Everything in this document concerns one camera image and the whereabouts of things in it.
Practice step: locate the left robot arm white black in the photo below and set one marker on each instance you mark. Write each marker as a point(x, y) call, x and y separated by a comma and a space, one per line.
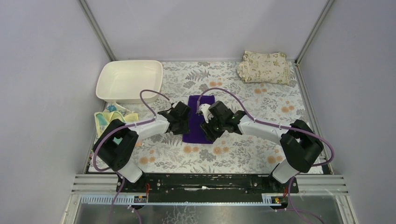
point(116, 144)

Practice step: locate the purple towel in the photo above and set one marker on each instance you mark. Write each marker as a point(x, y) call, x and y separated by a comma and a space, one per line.
point(196, 135)

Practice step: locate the floral patterned table mat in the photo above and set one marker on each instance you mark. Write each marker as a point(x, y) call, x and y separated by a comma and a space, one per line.
point(231, 153)

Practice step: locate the cream patterned folded towel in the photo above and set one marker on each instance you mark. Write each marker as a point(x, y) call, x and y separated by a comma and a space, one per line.
point(264, 67)

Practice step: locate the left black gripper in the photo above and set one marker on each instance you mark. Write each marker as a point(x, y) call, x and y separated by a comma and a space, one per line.
point(182, 122)

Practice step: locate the white cable duct strip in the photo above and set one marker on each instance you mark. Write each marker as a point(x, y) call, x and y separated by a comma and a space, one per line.
point(109, 199)

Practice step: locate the yellow teal patterned towel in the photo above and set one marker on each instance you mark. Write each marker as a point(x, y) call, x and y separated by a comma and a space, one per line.
point(112, 112)

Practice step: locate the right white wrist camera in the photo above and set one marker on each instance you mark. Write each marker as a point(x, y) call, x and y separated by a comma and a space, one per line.
point(204, 110)

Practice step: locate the white rectangular basin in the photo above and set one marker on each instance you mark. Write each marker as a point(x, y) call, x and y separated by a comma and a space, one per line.
point(122, 81)

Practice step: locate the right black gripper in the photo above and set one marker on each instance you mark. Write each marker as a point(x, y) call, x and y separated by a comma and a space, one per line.
point(207, 129)

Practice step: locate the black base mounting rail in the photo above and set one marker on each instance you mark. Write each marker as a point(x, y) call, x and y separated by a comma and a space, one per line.
point(206, 188)

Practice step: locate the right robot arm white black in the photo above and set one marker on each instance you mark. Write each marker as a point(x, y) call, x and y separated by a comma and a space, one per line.
point(300, 145)

